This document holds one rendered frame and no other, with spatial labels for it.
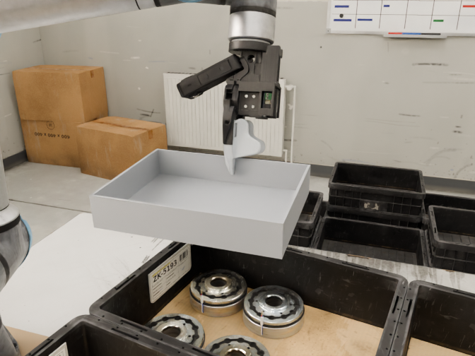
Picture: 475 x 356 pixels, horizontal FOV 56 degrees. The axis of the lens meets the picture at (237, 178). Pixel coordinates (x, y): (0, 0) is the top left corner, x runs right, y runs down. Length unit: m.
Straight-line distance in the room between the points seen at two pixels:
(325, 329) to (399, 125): 2.85
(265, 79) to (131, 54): 3.33
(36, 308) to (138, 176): 0.49
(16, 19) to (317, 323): 0.64
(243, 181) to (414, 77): 2.81
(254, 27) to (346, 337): 0.51
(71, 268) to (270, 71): 0.76
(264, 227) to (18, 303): 0.74
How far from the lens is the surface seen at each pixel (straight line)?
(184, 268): 0.86
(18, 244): 0.95
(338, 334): 0.79
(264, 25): 0.74
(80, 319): 0.68
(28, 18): 0.67
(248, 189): 0.74
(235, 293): 0.81
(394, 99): 3.51
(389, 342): 0.64
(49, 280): 1.22
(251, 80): 0.74
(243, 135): 0.72
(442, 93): 3.52
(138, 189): 0.75
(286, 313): 0.77
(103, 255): 1.27
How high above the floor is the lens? 1.34
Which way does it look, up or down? 22 degrees down
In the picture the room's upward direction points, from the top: straight up
